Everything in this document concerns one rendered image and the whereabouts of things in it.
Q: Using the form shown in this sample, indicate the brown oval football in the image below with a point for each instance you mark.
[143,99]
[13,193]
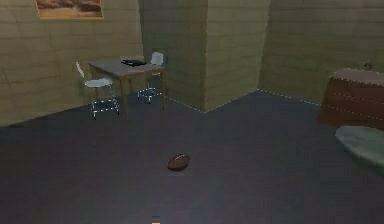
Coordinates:
[179,161]

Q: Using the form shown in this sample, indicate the white metal chair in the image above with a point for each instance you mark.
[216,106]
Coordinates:
[156,60]
[98,83]

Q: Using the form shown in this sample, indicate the black laptop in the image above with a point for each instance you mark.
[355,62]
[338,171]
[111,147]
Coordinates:
[134,62]

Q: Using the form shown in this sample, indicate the brown wooden table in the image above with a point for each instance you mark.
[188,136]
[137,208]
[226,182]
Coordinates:
[120,70]

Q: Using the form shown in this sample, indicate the framed orange landscape picture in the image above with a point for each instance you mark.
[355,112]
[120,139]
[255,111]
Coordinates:
[69,8]

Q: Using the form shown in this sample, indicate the brown chest of drawers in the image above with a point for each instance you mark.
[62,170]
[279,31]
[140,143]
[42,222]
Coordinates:
[356,100]

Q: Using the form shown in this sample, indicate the pale green round cushion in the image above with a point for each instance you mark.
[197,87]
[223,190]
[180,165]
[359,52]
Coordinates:
[363,143]

